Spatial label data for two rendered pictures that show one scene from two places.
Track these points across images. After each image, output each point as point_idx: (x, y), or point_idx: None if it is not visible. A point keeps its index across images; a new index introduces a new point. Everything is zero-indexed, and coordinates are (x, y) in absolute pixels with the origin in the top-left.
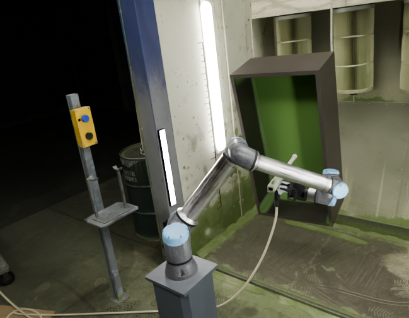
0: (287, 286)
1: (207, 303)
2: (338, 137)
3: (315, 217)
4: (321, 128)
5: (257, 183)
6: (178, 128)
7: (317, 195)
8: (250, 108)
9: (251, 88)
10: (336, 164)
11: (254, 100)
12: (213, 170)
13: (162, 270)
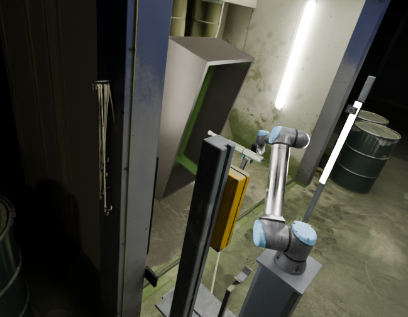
0: None
1: None
2: (198, 108)
3: (188, 177)
4: (234, 103)
5: (159, 173)
6: None
7: (261, 151)
8: (168, 97)
9: (165, 73)
10: (200, 129)
11: None
12: (285, 162)
13: (292, 277)
